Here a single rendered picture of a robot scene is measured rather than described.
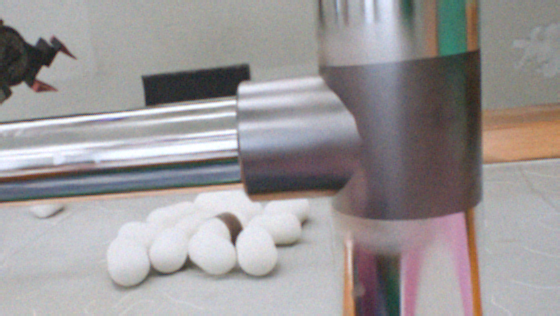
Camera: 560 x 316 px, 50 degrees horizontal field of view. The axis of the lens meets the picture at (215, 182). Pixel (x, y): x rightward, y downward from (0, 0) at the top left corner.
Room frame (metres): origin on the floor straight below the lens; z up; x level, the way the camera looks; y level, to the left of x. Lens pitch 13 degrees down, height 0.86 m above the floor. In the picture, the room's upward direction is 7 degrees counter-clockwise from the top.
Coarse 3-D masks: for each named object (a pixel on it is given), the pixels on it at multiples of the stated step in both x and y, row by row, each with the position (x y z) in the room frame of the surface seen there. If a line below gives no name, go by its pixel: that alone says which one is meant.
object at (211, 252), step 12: (192, 240) 0.30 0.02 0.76; (204, 240) 0.29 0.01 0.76; (216, 240) 0.29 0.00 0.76; (192, 252) 0.29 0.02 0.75; (204, 252) 0.28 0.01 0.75; (216, 252) 0.28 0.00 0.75; (228, 252) 0.28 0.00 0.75; (204, 264) 0.28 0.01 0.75; (216, 264) 0.28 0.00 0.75; (228, 264) 0.28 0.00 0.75
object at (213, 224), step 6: (240, 216) 0.33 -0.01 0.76; (204, 222) 0.32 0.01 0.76; (210, 222) 0.32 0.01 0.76; (216, 222) 0.32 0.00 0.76; (222, 222) 0.32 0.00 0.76; (246, 222) 0.33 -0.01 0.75; (204, 228) 0.32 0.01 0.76; (210, 228) 0.31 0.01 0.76; (216, 228) 0.31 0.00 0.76; (222, 228) 0.31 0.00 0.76; (222, 234) 0.31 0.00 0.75; (228, 234) 0.32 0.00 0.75; (228, 240) 0.31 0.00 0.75
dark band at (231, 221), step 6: (216, 216) 0.32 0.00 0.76; (222, 216) 0.32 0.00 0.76; (228, 216) 0.32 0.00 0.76; (234, 216) 0.33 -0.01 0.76; (228, 222) 0.32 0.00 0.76; (234, 222) 0.32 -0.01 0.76; (240, 222) 0.32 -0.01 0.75; (228, 228) 0.32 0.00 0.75; (234, 228) 0.32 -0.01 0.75; (240, 228) 0.32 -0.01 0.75; (234, 234) 0.32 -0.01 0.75; (234, 240) 0.32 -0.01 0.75
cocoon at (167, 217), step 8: (160, 208) 0.35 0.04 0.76; (168, 208) 0.35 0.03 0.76; (176, 208) 0.35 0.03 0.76; (184, 208) 0.35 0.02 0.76; (192, 208) 0.36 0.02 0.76; (152, 216) 0.35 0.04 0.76; (160, 216) 0.35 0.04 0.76; (168, 216) 0.35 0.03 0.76; (176, 216) 0.35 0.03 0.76; (184, 216) 0.35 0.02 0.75; (160, 224) 0.34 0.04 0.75; (168, 224) 0.34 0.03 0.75
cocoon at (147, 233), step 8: (128, 224) 0.34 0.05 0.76; (136, 224) 0.33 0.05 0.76; (144, 224) 0.33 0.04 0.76; (152, 224) 0.33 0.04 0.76; (120, 232) 0.33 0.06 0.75; (128, 232) 0.33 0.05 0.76; (136, 232) 0.33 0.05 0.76; (144, 232) 0.32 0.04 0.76; (152, 232) 0.32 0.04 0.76; (144, 240) 0.32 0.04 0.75; (152, 240) 0.32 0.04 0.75
